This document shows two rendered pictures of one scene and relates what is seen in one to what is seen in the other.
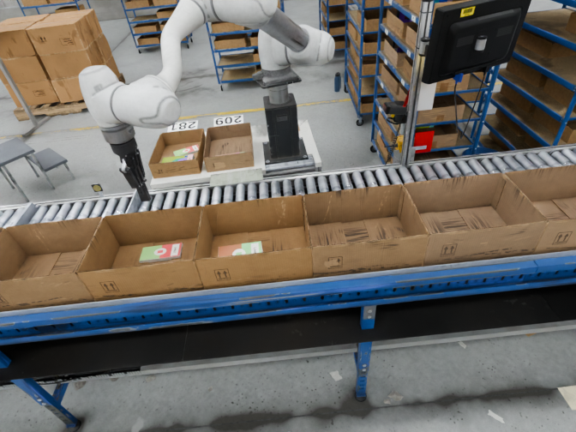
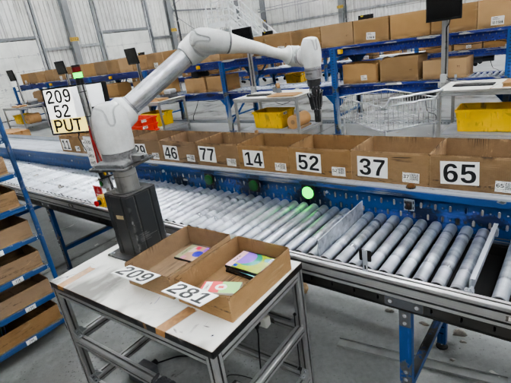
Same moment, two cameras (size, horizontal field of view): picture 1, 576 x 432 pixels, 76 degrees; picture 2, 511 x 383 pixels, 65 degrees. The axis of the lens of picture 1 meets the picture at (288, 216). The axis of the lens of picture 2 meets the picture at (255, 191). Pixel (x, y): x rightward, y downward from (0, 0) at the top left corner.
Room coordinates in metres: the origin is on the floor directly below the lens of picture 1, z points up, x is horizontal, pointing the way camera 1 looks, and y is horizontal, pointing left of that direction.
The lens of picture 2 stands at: (3.01, 1.61, 1.64)
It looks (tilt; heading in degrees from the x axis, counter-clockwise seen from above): 20 degrees down; 220
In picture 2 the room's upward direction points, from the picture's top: 9 degrees counter-clockwise
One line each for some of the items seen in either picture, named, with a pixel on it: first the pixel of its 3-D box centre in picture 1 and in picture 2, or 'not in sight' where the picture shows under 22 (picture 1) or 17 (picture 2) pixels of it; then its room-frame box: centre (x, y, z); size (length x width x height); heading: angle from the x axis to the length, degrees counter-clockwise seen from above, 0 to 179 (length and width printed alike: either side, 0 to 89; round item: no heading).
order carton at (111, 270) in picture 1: (152, 252); (331, 155); (1.00, 0.52, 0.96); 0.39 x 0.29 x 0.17; 90
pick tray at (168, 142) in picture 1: (179, 152); (235, 273); (2.03, 0.62, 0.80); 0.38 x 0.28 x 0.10; 0
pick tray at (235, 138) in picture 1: (229, 146); (181, 257); (2.04, 0.31, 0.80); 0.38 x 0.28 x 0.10; 2
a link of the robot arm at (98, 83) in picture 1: (107, 95); (309, 52); (1.04, 0.46, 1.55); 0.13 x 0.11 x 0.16; 61
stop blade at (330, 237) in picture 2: (129, 221); (342, 227); (1.45, 0.80, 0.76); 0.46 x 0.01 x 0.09; 0
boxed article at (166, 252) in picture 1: (161, 253); not in sight; (1.06, 0.52, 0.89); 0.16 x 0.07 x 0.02; 91
